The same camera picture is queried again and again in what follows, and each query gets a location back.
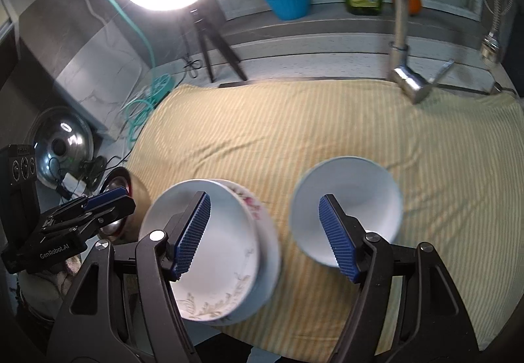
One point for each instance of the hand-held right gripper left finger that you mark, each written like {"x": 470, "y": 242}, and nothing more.
{"x": 192, "y": 236}

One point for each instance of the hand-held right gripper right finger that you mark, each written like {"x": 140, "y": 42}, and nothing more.
{"x": 335, "y": 236}

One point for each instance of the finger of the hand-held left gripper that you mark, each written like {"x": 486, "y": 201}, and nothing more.
{"x": 106, "y": 200}
{"x": 118, "y": 212}

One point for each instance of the large steel bowl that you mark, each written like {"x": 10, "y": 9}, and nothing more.
{"x": 141, "y": 203}

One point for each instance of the white blossom branch plate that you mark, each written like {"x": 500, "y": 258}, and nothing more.
{"x": 229, "y": 244}

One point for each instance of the plain white bowl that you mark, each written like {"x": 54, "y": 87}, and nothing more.
{"x": 360, "y": 191}

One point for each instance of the black clamp holder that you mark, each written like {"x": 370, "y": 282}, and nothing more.
{"x": 94, "y": 168}

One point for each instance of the white power adapter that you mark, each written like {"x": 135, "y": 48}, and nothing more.
{"x": 69, "y": 183}

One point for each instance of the glass pot lid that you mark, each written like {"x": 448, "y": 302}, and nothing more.
{"x": 69, "y": 137}

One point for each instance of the yellow striped cloth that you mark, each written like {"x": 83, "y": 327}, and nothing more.
{"x": 286, "y": 133}

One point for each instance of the black tripod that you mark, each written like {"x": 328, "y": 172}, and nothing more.
{"x": 204, "y": 43}

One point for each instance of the steel faucet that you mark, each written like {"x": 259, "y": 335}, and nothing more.
{"x": 401, "y": 19}

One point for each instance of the blue plastic bowl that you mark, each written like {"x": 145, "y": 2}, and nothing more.
{"x": 286, "y": 2}

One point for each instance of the orange fruit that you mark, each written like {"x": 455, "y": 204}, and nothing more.
{"x": 414, "y": 2}

